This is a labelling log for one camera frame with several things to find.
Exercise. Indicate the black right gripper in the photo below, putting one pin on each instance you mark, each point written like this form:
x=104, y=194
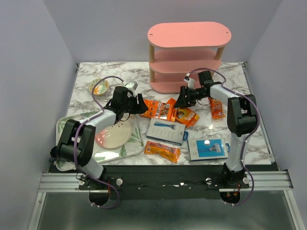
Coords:
x=182, y=101

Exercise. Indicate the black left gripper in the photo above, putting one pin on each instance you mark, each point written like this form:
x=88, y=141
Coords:
x=140, y=108

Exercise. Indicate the orange Gillette box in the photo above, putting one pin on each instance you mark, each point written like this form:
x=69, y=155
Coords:
x=160, y=110
x=186, y=116

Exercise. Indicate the white Harrys razor box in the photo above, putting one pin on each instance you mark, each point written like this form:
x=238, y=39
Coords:
x=166, y=131

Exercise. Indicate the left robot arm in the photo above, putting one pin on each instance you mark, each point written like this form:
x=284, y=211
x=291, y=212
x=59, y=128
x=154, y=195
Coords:
x=76, y=142

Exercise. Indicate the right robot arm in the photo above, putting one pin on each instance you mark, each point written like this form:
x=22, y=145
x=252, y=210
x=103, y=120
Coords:
x=243, y=116

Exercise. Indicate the pink three-tier shelf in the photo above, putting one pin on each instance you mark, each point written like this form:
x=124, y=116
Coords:
x=178, y=48

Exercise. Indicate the orange razor bag right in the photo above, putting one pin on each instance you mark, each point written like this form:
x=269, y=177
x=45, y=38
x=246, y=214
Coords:
x=216, y=109

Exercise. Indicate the orange razor bag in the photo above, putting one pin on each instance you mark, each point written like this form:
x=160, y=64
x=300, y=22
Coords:
x=170, y=153
x=216, y=109

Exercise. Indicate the floral serving tray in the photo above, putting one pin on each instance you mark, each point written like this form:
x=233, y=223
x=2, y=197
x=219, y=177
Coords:
x=133, y=146

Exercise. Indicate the pink cream round plate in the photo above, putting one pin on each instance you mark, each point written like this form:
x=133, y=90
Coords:
x=114, y=136

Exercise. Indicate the small floral bowl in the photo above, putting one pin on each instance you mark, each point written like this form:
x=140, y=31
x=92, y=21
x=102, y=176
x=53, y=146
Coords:
x=100, y=89

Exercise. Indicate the blue Harrys razor box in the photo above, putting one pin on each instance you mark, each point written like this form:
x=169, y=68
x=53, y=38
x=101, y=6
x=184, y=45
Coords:
x=203, y=149

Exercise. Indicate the orange razor bag front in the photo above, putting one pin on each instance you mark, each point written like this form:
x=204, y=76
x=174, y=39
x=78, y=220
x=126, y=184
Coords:
x=170, y=153

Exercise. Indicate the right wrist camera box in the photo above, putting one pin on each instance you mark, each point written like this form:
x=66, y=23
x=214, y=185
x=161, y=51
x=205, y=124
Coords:
x=190, y=81

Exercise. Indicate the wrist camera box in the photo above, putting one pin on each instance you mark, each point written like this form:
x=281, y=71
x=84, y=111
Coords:
x=190, y=81
x=132, y=86

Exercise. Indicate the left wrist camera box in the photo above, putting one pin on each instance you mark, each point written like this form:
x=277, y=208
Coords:
x=132, y=86

